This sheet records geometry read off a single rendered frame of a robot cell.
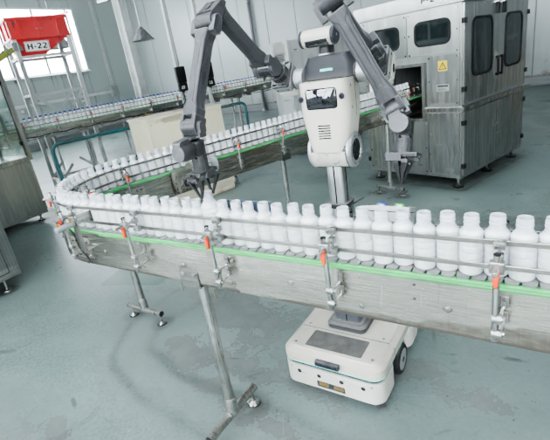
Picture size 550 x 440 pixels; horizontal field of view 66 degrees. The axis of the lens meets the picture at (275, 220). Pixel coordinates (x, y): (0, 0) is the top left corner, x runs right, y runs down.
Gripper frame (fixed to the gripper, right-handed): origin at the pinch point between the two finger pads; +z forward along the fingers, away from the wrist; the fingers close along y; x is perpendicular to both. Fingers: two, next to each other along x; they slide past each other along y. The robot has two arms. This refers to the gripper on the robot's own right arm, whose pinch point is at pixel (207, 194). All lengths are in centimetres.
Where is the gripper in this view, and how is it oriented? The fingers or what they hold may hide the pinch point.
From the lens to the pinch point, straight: 156.8
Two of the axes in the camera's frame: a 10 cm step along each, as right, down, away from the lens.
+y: -5.2, 3.7, -7.7
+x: 8.4, 0.7, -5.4
